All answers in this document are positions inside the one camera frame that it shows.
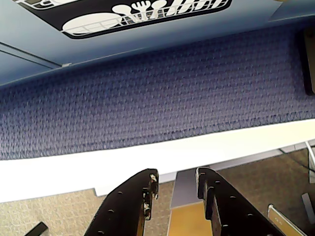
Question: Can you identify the black block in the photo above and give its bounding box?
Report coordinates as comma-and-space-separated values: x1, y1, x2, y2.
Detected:
302, 28, 315, 96

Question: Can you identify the blue woven table cloth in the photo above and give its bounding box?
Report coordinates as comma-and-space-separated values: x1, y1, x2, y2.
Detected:
0, 23, 315, 160

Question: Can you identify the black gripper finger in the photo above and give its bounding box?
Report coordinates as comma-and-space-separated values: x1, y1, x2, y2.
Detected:
83, 168, 159, 236
195, 167, 283, 236

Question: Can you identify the small black bar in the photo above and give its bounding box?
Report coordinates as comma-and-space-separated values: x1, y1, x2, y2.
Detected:
26, 222, 49, 236

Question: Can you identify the light blue toy kitchen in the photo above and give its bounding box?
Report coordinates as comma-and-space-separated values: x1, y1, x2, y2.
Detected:
0, 0, 315, 87

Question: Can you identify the black power cable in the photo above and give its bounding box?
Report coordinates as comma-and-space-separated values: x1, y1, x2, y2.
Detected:
304, 140, 315, 174

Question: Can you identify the grey and yellow table leg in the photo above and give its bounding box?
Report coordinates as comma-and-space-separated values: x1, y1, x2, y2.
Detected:
169, 171, 210, 236

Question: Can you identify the blue door with dish-rack print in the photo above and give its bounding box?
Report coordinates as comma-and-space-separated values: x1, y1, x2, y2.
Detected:
0, 0, 284, 66

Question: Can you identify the grey flat strip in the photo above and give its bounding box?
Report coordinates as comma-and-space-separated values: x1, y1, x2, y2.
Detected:
301, 193, 314, 220

